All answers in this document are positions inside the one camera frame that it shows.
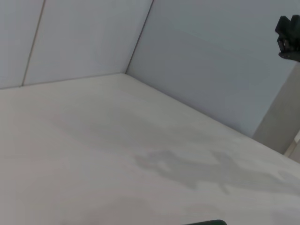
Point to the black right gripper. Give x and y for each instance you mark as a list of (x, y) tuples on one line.
[(291, 56)]

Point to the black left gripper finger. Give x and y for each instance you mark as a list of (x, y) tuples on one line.
[(211, 222)]

